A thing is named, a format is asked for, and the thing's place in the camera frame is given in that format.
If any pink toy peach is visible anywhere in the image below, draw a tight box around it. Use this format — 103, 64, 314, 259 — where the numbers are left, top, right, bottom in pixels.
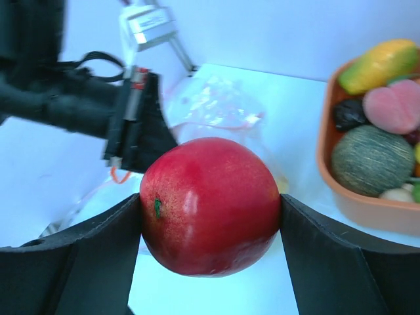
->
363, 79, 419, 135

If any yellow green toy mango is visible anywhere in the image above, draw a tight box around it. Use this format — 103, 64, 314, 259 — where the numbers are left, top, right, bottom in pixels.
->
338, 39, 419, 95

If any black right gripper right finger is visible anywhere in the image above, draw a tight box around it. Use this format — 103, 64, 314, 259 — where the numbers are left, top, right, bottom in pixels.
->
280, 194, 419, 315

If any white toy garlic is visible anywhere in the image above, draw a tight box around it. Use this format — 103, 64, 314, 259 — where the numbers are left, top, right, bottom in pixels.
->
379, 183, 415, 203

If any orange plastic fruit basket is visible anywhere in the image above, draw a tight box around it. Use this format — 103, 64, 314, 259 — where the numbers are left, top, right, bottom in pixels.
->
316, 62, 419, 236

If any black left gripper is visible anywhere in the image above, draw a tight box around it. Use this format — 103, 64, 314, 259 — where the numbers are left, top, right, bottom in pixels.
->
1, 65, 177, 173

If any clear red-dotted zip bag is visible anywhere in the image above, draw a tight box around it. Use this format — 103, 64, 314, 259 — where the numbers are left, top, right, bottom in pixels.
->
58, 73, 293, 237

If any red toy apple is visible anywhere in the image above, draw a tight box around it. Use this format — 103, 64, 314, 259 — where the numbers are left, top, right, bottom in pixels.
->
139, 137, 281, 276

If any green brown toy melon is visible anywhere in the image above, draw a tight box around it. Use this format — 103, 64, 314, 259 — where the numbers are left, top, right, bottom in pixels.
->
331, 125, 415, 198

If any dark purple toy fruit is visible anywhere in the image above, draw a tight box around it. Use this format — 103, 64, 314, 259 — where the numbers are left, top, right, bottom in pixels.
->
332, 98, 369, 132

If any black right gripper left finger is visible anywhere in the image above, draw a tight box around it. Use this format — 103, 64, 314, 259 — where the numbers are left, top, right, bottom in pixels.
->
1, 194, 140, 315

